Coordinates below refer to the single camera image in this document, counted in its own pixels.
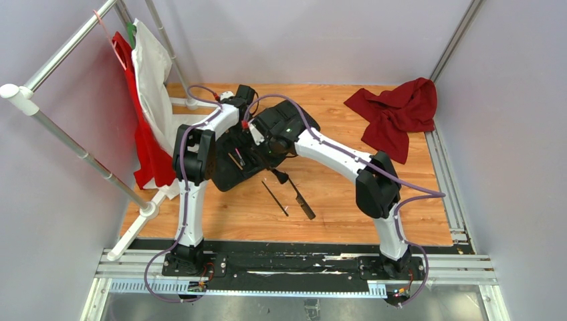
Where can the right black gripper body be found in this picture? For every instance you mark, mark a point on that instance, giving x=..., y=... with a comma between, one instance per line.
x=271, y=154

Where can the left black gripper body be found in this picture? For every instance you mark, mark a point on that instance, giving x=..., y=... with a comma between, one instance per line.
x=243, y=99

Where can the pink handle makeup brush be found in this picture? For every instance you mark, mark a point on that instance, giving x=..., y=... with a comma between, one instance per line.
x=241, y=160

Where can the large black powder brush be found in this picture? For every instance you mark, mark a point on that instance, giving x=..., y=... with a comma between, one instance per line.
x=281, y=176

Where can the black makeup brush roll case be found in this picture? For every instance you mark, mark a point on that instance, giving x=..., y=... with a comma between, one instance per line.
x=227, y=175

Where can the black comb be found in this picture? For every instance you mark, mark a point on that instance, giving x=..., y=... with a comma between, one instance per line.
x=302, y=202

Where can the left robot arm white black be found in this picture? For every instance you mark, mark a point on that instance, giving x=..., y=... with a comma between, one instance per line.
x=194, y=161

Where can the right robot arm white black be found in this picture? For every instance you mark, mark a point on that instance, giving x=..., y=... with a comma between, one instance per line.
x=377, y=188

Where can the thin black makeup brush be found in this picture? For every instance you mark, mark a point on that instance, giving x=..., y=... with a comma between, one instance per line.
x=283, y=209

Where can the white hanging cloth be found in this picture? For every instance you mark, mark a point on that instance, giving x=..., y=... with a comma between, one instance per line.
x=152, y=65

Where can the red hanging garment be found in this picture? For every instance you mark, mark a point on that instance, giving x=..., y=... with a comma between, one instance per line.
x=155, y=163

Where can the dark red cloth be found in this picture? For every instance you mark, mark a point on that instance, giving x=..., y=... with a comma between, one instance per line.
x=393, y=114

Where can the pink hanger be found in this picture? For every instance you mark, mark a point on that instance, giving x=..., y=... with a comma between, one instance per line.
x=109, y=39

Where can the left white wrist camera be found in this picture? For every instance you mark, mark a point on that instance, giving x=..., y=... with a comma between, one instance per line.
x=226, y=95

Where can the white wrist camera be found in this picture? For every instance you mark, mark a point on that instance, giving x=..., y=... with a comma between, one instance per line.
x=257, y=137
x=226, y=95

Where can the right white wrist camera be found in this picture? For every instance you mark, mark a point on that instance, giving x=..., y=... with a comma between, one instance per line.
x=257, y=137

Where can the silver clothes rack frame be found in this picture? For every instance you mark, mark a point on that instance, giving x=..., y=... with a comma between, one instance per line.
x=53, y=204

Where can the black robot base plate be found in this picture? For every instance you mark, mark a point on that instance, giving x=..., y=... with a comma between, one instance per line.
x=295, y=268

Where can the right corner aluminium post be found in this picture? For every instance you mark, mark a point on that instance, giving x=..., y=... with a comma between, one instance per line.
x=459, y=33

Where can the aluminium rail frame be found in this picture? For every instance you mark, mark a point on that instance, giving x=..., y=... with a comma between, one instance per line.
x=461, y=285

